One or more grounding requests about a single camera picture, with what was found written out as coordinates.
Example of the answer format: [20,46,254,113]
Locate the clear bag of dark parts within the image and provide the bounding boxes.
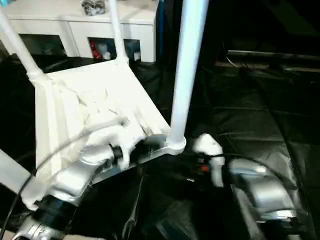
[81,0,106,15]

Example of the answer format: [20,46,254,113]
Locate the black plastic mat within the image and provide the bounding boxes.
[0,52,320,240]

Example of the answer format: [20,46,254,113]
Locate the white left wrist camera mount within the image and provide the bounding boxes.
[84,121,146,171]

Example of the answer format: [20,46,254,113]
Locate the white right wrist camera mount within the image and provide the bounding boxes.
[193,133,225,188]

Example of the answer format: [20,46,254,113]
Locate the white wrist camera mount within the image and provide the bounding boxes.
[193,133,225,188]
[84,121,146,171]

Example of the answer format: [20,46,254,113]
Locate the white cabinet with glass doors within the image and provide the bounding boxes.
[0,0,158,63]

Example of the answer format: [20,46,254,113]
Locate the white plastic table leg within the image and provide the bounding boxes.
[106,0,131,65]
[0,148,34,195]
[168,0,211,149]
[0,8,45,79]

